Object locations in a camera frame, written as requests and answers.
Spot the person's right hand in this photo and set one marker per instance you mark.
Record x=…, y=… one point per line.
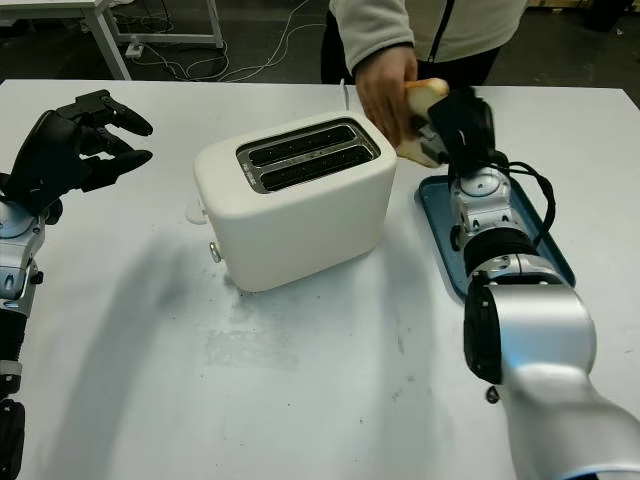
x=385, y=95

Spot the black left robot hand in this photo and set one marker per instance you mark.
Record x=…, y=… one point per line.
x=50, y=155

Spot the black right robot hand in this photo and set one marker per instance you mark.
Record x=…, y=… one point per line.
x=465, y=130

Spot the toast slice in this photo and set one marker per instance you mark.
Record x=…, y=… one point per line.
x=422, y=100

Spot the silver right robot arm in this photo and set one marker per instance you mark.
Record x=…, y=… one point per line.
x=540, y=325

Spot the person's right forearm grey sleeve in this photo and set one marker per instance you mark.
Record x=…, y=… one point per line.
x=372, y=30

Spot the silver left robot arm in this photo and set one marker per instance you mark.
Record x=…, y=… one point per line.
x=15, y=260

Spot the person, light jacket, dark trousers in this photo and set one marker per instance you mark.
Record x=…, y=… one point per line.
x=470, y=25

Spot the white two-slot toaster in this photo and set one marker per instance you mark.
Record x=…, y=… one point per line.
x=300, y=225

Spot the blue plastic tray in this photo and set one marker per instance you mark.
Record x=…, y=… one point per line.
x=440, y=230

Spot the grey metal table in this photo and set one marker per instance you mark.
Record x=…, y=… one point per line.
x=107, y=40

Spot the white power strip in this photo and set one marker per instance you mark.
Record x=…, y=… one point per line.
x=135, y=50

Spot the black bag on floor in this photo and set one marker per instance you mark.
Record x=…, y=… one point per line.
x=602, y=15

